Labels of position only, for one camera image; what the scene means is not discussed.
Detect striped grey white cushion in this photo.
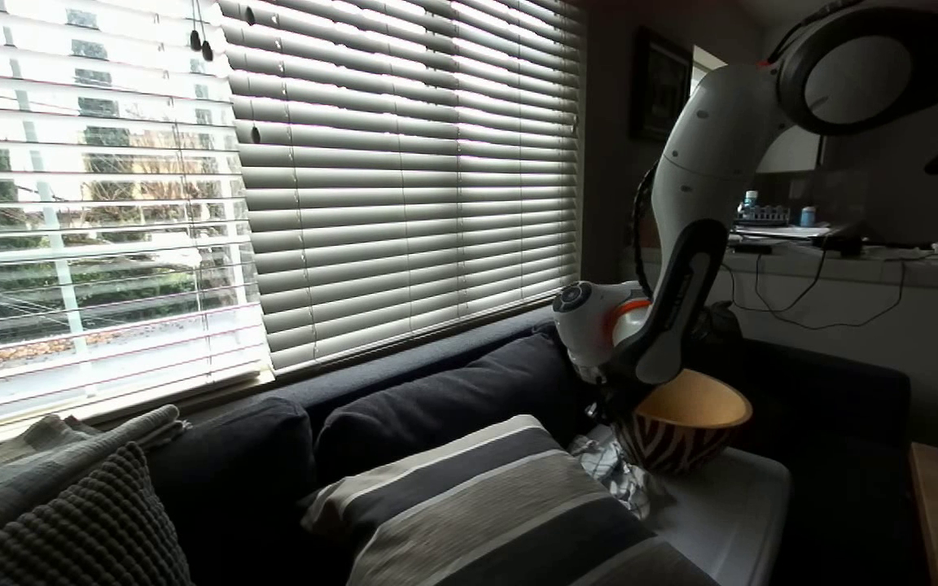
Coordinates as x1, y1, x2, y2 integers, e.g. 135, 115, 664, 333
304, 414, 718, 586

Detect white window blinds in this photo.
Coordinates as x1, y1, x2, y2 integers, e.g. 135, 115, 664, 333
0, 0, 582, 438

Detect grey plastic bin lid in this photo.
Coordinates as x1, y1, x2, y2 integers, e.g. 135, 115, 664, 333
649, 448, 790, 586

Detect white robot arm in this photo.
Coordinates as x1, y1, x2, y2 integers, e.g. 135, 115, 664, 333
553, 0, 938, 424

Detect white counter desk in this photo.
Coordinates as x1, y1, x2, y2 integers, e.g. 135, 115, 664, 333
710, 238, 938, 438

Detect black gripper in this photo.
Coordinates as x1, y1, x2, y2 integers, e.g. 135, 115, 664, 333
595, 353, 674, 424

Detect dark knitted cushion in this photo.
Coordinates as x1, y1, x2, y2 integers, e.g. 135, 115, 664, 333
0, 447, 194, 586

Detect wooden zebra-pattern bowl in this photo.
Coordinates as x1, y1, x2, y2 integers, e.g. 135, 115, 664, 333
629, 368, 752, 476

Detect crumpled silver foil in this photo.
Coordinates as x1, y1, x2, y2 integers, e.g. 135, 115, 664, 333
569, 426, 672, 521

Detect dark blue sofa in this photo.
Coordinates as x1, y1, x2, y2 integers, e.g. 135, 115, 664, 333
149, 317, 927, 586

